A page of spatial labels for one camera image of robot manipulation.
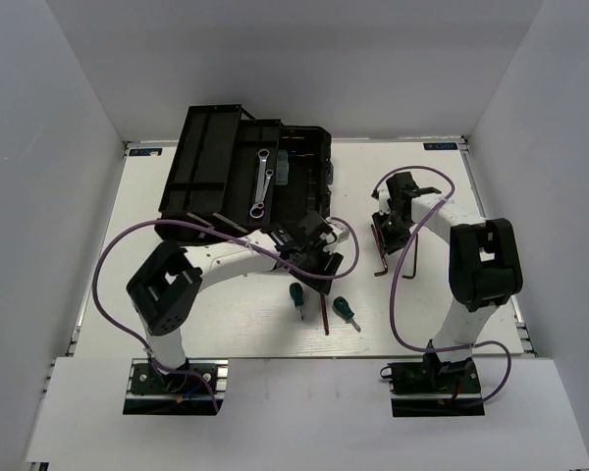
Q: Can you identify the blue label sticker left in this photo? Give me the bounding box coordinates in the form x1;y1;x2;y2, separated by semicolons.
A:
129;147;163;157

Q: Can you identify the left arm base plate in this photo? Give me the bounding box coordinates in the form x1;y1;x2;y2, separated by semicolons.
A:
123;359;229;416

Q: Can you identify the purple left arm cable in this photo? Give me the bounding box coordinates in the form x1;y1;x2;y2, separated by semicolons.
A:
91;216;362;413

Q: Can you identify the large silver ratchet wrench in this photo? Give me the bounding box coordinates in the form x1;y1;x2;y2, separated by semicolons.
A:
249;148;270;220

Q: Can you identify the blue label sticker right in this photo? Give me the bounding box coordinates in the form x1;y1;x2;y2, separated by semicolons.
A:
423;142;458;151

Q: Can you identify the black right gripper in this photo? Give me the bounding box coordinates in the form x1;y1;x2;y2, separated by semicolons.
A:
373;208;414;256

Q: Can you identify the long brown hex key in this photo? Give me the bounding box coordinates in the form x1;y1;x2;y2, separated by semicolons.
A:
320;293;330;336

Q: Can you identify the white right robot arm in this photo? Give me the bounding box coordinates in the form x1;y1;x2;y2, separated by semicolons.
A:
372;168;523;392

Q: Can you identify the small silver ratchet wrench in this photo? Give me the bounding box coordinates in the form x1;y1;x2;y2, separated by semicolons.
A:
259;170;274;203

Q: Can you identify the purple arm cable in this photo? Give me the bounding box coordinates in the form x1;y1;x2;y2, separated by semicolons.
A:
91;216;362;413
371;165;514;406

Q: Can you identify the blue label sticker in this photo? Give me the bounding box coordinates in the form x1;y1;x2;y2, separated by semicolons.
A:
423;142;458;151
129;147;163;157

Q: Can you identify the black plastic toolbox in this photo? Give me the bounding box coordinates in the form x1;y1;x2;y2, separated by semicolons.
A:
155;104;333;245

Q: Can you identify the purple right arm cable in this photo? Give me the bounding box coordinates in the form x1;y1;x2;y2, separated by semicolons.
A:
371;165;514;406

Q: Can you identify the green screwdriver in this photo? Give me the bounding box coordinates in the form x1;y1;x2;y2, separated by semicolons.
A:
332;296;361;333
289;283;304;320

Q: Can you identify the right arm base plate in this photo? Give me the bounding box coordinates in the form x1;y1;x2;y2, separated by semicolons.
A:
380;360;485;418

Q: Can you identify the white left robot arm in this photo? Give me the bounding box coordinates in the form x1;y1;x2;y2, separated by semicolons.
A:
127;212;349;392

